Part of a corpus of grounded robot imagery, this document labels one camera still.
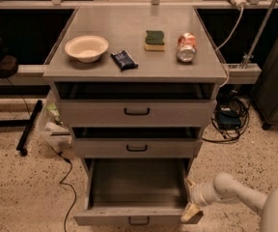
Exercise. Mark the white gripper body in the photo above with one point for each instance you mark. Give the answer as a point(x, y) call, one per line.
point(196, 194)

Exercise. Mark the grey bottom drawer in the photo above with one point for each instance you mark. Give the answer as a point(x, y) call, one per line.
point(134, 192)

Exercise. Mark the grey drawer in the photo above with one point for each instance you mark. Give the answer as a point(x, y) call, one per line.
point(134, 192)
point(152, 142)
point(134, 104)

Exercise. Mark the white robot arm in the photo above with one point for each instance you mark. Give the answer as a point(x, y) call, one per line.
point(225, 188)

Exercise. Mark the grey drawer cabinet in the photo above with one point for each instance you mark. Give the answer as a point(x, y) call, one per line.
point(124, 27)

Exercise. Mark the grey middle drawer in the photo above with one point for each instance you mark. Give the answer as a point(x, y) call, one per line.
point(152, 142)

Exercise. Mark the grey top drawer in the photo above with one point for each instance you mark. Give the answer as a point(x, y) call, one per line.
point(134, 104)

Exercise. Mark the crushed orange soda can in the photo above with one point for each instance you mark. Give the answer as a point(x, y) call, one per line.
point(186, 47)

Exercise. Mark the dark blue snack packet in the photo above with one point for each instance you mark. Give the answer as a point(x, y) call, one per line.
point(124, 60)

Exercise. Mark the clear plastic bag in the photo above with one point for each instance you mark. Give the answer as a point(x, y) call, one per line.
point(50, 125)

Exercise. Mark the green yellow sponge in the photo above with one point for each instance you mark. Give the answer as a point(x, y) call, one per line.
point(154, 41)

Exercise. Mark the white bowl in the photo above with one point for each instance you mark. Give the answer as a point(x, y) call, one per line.
point(86, 49)

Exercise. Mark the black chair leg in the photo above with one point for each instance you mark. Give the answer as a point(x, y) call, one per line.
point(21, 144)

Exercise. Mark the metal pole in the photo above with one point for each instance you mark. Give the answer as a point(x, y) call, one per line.
point(248, 55)

